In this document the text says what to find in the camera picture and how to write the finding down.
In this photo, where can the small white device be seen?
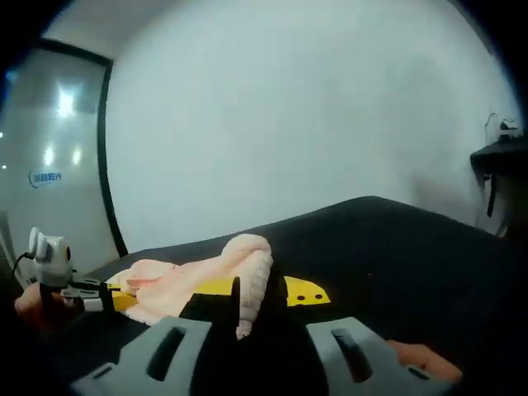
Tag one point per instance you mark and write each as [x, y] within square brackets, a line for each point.
[509, 130]

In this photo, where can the black table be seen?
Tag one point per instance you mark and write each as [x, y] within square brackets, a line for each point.
[392, 255]

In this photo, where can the black-framed glass door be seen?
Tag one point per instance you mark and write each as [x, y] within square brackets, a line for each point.
[74, 206]

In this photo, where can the person's left hand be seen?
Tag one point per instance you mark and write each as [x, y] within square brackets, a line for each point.
[31, 307]

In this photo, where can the dark side desk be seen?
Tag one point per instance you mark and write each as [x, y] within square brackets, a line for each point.
[499, 154]

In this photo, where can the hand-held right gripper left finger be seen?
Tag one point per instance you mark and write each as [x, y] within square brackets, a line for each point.
[136, 359]

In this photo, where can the pink fluffy towel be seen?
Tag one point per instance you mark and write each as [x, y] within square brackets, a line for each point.
[165, 284]

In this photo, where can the person's right hand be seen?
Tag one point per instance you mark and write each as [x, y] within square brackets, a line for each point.
[425, 359]

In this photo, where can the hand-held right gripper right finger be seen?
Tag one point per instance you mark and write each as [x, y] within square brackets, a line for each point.
[371, 354]

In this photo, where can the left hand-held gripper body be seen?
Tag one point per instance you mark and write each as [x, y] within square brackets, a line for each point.
[51, 260]

